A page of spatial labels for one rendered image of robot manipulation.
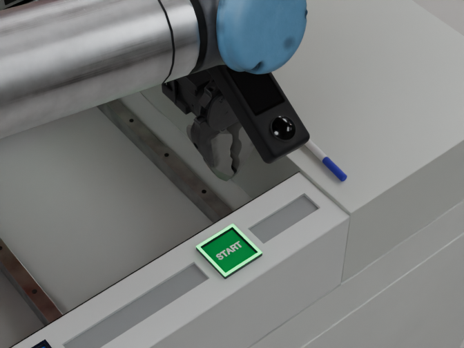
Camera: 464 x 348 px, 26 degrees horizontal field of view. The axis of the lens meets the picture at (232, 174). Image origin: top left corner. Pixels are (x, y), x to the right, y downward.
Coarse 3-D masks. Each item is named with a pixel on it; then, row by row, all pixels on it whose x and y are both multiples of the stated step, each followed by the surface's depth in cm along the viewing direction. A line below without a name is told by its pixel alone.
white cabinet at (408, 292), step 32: (448, 224) 144; (384, 256) 136; (416, 256) 143; (448, 256) 150; (352, 288) 135; (384, 288) 142; (416, 288) 150; (448, 288) 159; (320, 320) 135; (352, 320) 141; (384, 320) 149; (416, 320) 159; (448, 320) 169
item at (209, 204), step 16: (112, 112) 150; (128, 112) 149; (128, 128) 147; (144, 128) 147; (144, 144) 145; (160, 144) 145; (160, 160) 143; (176, 160) 142; (176, 176) 141; (192, 176) 140; (192, 192) 139; (208, 192) 139; (208, 208) 138; (224, 208) 137
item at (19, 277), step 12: (0, 240) 133; (0, 252) 132; (0, 264) 132; (12, 264) 130; (12, 276) 129; (24, 276) 129; (24, 288) 128; (36, 288) 128; (36, 300) 127; (48, 300) 127; (36, 312) 128; (48, 312) 125; (60, 312) 125
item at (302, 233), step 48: (288, 192) 124; (192, 240) 119; (288, 240) 119; (336, 240) 123; (144, 288) 114; (192, 288) 115; (240, 288) 115; (288, 288) 123; (48, 336) 110; (96, 336) 111; (144, 336) 110; (192, 336) 114; (240, 336) 122
